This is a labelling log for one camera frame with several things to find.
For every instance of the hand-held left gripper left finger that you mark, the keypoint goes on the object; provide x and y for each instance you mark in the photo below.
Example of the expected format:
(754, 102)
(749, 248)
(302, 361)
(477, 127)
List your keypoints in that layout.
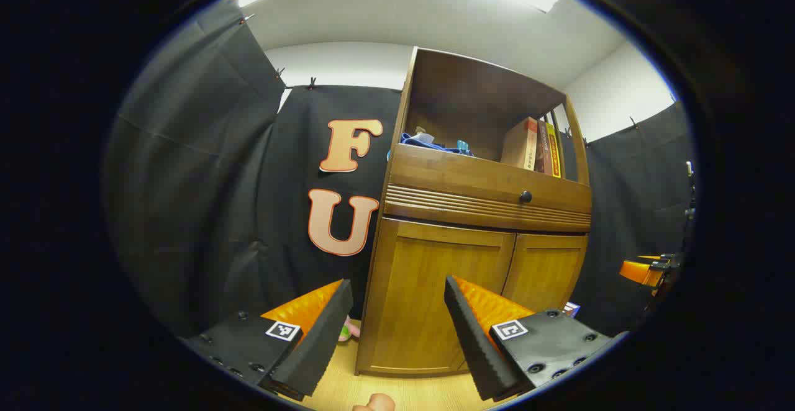
(313, 343)

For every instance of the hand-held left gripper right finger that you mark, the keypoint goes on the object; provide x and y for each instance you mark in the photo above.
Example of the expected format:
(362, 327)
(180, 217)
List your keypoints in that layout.
(475, 336)

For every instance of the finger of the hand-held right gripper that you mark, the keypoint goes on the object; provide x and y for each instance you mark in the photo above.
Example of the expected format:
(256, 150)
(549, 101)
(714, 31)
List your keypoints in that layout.
(636, 271)

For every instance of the wooden double-door shoe cabinet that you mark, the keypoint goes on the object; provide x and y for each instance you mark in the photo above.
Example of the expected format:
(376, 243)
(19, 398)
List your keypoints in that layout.
(484, 88)

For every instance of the wooden cabinet drawer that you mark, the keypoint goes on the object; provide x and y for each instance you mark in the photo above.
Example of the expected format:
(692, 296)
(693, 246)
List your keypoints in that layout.
(459, 178)

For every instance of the pink and green small object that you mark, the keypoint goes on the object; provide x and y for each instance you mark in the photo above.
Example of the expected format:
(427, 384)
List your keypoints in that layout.
(349, 329)

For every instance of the blue standing book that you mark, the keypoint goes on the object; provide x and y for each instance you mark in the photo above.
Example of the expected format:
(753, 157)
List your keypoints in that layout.
(572, 310)

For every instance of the black round drawer knob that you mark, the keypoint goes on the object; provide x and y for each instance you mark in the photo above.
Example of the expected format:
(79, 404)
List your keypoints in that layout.
(525, 197)

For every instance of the yellow book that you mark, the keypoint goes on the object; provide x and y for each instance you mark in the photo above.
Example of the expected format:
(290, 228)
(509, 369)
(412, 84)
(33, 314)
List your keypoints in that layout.
(553, 150)

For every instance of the dark red book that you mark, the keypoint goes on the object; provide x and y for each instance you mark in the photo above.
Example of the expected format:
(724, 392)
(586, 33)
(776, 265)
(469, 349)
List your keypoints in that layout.
(541, 147)

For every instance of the tan book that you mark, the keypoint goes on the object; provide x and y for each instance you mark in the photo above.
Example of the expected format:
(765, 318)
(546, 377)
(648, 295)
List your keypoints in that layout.
(520, 144)

